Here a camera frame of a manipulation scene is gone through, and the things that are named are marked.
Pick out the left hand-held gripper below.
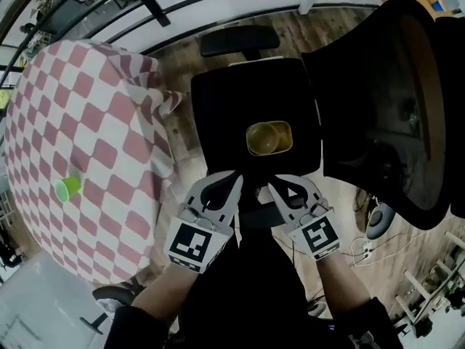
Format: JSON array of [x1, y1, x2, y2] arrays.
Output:
[[166, 170, 244, 276]]

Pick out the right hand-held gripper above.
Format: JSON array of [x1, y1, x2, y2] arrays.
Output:
[[267, 174, 341, 262]]

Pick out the yellow square tray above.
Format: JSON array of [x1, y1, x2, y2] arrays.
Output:
[[246, 120, 294, 157]]

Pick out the tan round bowl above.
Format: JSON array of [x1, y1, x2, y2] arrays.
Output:
[[246, 122, 281, 156]]

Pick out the green cup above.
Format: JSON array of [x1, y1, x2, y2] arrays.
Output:
[[53, 176, 83, 204]]

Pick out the person's left forearm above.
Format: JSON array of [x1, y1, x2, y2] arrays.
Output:
[[129, 262, 200, 320]]

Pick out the person's right forearm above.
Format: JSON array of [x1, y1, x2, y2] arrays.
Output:
[[315, 249, 372, 320]]

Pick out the open black grey case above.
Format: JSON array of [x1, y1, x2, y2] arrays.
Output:
[[365, 199, 397, 241]]

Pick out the grey oval object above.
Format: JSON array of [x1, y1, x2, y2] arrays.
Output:
[[308, 300, 328, 318]]

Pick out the person's black shirt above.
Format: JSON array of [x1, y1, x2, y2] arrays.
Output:
[[104, 230, 401, 349]]

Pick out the black mesh office chair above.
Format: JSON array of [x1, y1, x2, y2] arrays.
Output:
[[190, 0, 465, 233]]

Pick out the pink white checkered tablecloth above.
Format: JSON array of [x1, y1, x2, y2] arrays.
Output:
[[2, 39, 189, 285]]

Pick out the black swivel chair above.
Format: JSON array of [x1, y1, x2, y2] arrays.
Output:
[[78, 274, 147, 336]]

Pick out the crumpled white cloth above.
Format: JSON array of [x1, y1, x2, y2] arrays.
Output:
[[97, 296, 125, 313]]

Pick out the white desk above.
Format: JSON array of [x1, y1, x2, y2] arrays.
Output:
[[0, 252, 110, 349]]

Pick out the white metal stool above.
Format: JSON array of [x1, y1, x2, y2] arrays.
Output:
[[0, 190, 17, 229]]

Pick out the long white cable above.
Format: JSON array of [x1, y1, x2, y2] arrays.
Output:
[[349, 230, 448, 267]]

